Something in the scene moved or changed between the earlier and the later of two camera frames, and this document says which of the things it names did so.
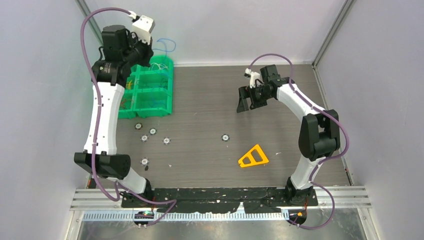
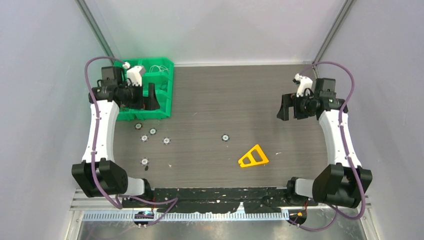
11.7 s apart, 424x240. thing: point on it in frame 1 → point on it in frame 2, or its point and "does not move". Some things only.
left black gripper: (149, 53) → (150, 102)
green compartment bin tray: (148, 90) does not move
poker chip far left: (138, 126) does not move
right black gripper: (245, 92) → (286, 102)
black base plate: (253, 199) does not move
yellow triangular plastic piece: (256, 156) does not move
